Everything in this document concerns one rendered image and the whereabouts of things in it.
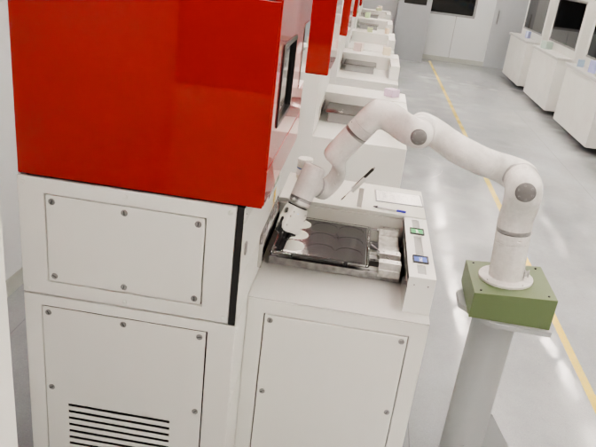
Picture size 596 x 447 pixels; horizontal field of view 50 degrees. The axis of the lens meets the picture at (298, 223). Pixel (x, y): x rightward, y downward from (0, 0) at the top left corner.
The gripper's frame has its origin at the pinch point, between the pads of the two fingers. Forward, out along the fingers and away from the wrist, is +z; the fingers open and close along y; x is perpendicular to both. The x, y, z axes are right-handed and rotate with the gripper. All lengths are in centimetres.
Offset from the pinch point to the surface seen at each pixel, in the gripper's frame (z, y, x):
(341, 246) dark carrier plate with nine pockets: -7.5, 21.1, -10.4
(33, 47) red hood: -28, -100, 25
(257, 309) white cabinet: 22.1, -12.5, -13.6
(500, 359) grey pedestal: 6, 58, -71
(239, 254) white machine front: 2.8, -41.7, -23.1
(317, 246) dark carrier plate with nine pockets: -4.1, 13.9, -5.7
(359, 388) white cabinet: 34, 21, -44
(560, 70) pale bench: -334, 764, 289
